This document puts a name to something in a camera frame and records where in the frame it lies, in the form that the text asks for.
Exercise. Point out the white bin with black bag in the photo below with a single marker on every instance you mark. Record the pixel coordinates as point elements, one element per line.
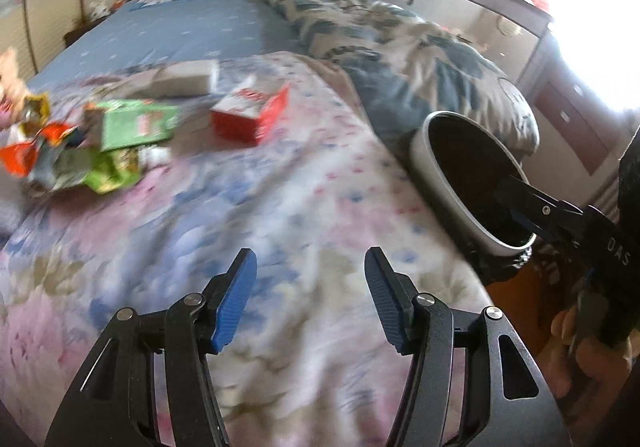
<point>460,177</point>

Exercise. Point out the blue bedsheet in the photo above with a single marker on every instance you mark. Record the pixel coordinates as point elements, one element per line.
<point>200,29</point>

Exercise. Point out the white block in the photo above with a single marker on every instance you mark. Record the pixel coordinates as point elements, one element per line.
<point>185,77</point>

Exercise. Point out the red and white box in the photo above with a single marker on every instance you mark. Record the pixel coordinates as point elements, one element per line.
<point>245,119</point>

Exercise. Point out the beige teddy bear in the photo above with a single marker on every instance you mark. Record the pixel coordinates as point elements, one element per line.
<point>9,82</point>

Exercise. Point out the blue patterned white quilt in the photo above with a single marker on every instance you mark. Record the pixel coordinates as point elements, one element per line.
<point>400,52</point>

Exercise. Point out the beige sliding wardrobe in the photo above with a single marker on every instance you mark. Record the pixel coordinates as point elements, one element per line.
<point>45,2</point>

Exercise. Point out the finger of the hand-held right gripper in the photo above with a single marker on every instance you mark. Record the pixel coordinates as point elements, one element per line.
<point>530,197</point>
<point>535,224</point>

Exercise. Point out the white cabinet with brown drawers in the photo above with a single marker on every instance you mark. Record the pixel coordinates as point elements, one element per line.
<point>570,97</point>

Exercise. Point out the person's right hand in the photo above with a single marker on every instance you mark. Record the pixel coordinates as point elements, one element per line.
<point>565,352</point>

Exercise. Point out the orange wrapper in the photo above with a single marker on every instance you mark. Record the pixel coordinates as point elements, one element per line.
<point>22,157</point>

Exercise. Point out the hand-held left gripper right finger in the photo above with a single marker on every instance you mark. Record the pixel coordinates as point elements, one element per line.
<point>382,297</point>

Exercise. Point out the green wrapper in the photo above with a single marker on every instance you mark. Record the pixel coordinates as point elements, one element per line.
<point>95,172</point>

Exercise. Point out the pink floral blanket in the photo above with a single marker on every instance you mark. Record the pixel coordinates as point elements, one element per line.
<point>280,207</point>

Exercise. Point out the white bunny toy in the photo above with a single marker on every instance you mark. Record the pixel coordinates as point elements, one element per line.
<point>99,9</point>

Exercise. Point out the dark wooden nightstand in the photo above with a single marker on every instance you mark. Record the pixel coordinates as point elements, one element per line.
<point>80,32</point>

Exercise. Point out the green box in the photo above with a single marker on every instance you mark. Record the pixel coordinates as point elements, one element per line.
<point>135,124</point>

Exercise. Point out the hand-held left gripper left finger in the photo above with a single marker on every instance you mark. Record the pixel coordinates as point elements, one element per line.
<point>235,297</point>

